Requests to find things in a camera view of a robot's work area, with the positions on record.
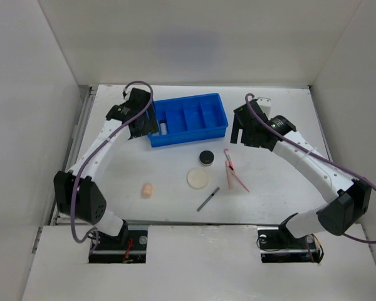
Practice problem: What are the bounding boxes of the small bottle black cap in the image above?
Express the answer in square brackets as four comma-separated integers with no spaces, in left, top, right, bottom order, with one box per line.
[159,120,168,135]

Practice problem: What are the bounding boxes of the beige makeup sponge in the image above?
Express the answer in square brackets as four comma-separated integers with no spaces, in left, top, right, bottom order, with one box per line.
[141,183,153,198]

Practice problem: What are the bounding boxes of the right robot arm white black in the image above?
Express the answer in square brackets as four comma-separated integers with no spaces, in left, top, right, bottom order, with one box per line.
[230,100,372,247]

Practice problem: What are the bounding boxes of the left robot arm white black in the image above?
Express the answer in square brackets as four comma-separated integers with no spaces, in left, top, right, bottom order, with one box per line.
[53,82,159,249]

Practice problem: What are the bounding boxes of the blue plastic divided tray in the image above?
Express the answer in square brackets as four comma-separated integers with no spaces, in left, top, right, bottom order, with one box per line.
[148,93,228,147]

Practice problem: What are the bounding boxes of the grey eyeliner pencil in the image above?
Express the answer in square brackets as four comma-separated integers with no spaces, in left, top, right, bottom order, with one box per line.
[196,187,220,212]

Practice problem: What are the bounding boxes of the round beige powder puff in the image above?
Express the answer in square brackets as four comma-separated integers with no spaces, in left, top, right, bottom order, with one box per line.
[187,168,209,190]

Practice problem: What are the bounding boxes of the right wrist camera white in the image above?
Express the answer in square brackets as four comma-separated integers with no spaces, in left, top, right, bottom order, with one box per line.
[257,97,272,119]

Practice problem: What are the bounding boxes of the aluminium rail left side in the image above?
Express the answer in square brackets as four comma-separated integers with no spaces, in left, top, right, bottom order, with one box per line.
[48,85,97,225]

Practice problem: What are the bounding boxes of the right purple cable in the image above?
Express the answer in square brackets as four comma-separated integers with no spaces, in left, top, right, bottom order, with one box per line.
[244,93,376,245]

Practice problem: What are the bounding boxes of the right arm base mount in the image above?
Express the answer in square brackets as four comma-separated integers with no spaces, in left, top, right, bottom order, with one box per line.
[256,226,325,264]

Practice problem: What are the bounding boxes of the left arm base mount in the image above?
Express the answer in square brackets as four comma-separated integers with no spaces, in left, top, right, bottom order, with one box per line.
[88,224,149,264]

